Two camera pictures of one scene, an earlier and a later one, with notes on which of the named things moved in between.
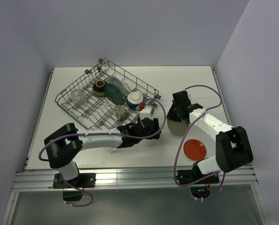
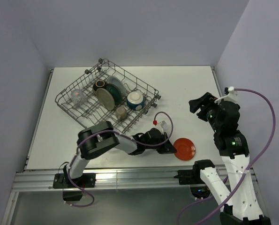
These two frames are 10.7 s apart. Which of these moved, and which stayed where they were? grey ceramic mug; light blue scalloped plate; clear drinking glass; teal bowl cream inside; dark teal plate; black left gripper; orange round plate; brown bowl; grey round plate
Moved: orange round plate; black left gripper; grey round plate
Stayed: teal bowl cream inside; light blue scalloped plate; brown bowl; grey ceramic mug; dark teal plate; clear drinking glass
